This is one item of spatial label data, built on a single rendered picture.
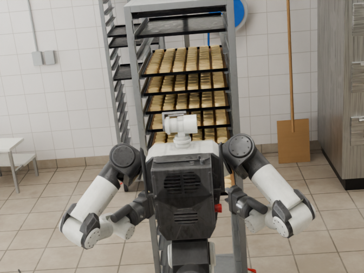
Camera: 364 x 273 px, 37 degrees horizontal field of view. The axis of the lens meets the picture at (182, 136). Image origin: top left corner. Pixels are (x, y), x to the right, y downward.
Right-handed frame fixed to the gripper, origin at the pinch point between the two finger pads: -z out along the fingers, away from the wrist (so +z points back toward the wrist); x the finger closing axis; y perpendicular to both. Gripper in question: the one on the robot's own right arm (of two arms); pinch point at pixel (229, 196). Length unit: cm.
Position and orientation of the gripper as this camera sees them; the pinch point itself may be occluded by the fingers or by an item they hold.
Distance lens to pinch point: 226.6
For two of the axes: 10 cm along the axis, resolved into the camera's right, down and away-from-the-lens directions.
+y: -8.8, 2.3, -4.1
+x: -0.9, -9.4, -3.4
